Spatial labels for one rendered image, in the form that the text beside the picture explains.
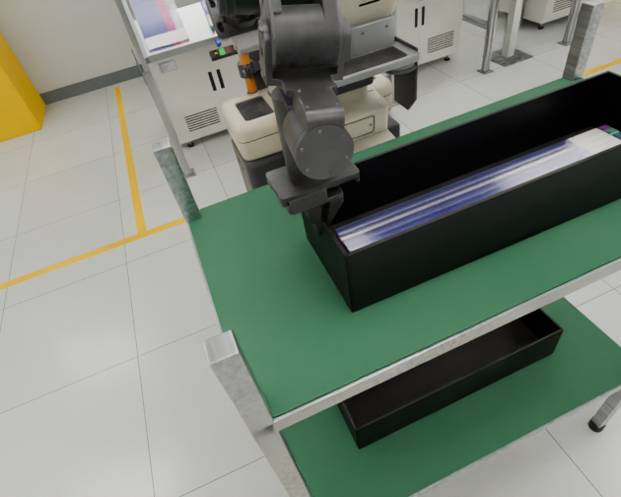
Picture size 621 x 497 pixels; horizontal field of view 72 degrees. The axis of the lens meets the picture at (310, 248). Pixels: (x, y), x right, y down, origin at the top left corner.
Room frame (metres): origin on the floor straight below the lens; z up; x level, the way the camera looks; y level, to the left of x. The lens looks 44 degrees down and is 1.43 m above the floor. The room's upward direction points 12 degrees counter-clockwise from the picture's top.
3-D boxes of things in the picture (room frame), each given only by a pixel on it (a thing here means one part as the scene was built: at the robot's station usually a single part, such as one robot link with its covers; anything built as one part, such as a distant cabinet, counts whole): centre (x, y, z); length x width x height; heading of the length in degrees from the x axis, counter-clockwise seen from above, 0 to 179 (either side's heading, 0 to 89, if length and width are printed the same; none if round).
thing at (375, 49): (0.97, -0.18, 0.99); 0.28 x 0.16 x 0.22; 104
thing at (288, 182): (0.44, -0.02, 1.15); 0.10 x 0.07 x 0.07; 104
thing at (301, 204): (0.44, -0.01, 1.08); 0.07 x 0.07 x 0.09; 14
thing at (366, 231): (0.50, -0.30, 0.98); 0.51 x 0.07 x 0.03; 103
